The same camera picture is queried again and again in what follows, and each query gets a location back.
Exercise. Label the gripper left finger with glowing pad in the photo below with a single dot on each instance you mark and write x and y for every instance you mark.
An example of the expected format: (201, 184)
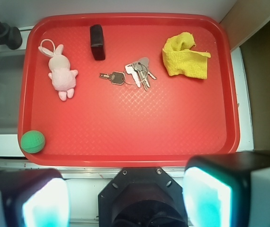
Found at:
(34, 198)

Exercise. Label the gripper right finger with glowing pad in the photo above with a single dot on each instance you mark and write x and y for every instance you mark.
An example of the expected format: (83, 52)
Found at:
(228, 190)

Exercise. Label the pink plush bunny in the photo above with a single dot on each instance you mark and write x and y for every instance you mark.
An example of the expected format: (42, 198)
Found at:
(63, 78)

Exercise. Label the green foam ball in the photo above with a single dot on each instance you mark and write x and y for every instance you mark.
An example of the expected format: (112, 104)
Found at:
(32, 142)

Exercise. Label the stainless steel sink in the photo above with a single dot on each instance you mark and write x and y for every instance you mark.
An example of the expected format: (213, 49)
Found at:
(11, 71)

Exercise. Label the red plastic tray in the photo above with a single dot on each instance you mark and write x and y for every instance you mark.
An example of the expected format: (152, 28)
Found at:
(107, 125)

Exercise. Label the yellow crumpled cloth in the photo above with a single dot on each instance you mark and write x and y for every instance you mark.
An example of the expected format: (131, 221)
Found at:
(179, 58)

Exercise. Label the bunch of silver keys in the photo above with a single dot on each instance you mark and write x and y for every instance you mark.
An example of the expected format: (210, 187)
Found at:
(139, 70)

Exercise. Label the black faucet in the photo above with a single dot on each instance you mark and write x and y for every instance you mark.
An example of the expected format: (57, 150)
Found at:
(10, 36)

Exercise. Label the black rectangular box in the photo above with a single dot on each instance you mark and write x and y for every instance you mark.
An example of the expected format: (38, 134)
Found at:
(97, 43)

